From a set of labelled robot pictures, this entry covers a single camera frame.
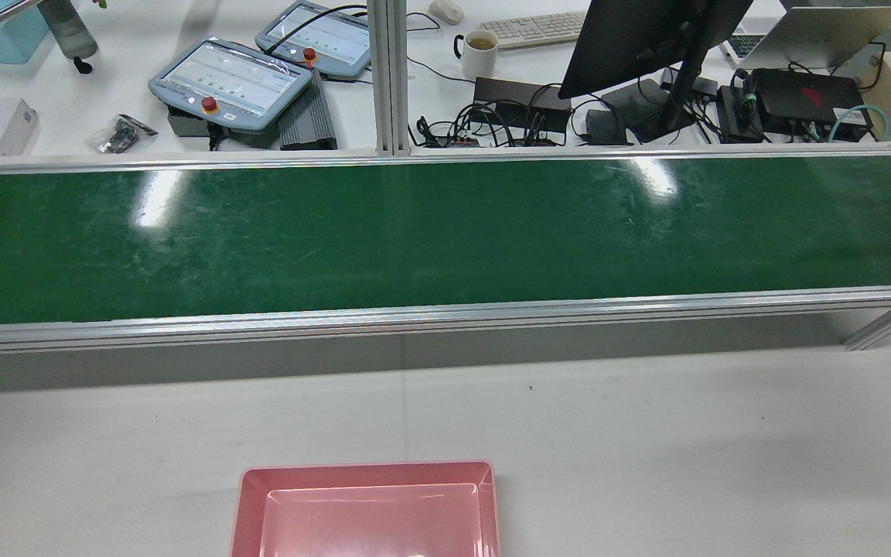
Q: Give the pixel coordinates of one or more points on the flat dark brown box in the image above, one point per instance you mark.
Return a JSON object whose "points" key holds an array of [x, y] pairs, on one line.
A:
{"points": [[507, 93]]}

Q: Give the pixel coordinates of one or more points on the grey finned metal box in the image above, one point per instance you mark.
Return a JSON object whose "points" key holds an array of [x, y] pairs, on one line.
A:
{"points": [[308, 120]]}

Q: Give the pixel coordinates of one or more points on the pink plastic box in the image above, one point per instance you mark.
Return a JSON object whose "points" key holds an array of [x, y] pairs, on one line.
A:
{"points": [[372, 518]]}

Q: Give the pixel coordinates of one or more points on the white cardboard box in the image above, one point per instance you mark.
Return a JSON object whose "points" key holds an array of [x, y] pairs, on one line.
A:
{"points": [[16, 128]]}

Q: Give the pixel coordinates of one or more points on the black power adapter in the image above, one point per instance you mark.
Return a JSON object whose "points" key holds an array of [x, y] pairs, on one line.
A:
{"points": [[606, 128]]}

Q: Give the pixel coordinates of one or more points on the white mug with tea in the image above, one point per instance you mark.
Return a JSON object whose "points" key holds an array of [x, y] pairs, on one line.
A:
{"points": [[480, 56]]}

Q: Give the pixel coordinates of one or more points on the white keyboard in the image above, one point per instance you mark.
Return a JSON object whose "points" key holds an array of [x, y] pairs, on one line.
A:
{"points": [[534, 29]]}

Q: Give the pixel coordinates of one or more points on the small grey teach pendant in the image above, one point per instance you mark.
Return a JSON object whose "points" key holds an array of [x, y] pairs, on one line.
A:
{"points": [[326, 39]]}

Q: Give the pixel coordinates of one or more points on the white computer mouse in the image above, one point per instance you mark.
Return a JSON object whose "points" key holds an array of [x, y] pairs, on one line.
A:
{"points": [[447, 10]]}

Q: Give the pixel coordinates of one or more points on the large grey teach pendant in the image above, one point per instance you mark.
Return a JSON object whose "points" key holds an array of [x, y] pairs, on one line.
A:
{"points": [[229, 81]]}

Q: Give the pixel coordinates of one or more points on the black monitor with stand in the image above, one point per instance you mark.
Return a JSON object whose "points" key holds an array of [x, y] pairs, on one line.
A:
{"points": [[646, 39]]}

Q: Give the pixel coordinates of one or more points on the clear bag of screws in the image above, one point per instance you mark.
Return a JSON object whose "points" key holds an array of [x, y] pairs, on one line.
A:
{"points": [[121, 135]]}

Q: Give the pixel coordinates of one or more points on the black mini computer red logo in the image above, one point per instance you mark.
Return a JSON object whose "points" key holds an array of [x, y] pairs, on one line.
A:
{"points": [[809, 97]]}

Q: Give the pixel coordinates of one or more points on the silver laptop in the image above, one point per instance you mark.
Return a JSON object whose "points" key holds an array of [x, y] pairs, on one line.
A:
{"points": [[817, 35]]}

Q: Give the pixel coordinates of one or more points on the grey bottle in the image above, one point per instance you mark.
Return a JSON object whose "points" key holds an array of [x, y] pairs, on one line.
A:
{"points": [[70, 31]]}

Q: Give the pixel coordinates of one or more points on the green belt conveyor aluminium frame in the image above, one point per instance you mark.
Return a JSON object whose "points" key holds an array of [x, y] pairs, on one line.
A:
{"points": [[445, 240]]}

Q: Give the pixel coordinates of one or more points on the aluminium profile post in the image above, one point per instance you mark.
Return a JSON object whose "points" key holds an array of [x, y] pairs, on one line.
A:
{"points": [[389, 77]]}

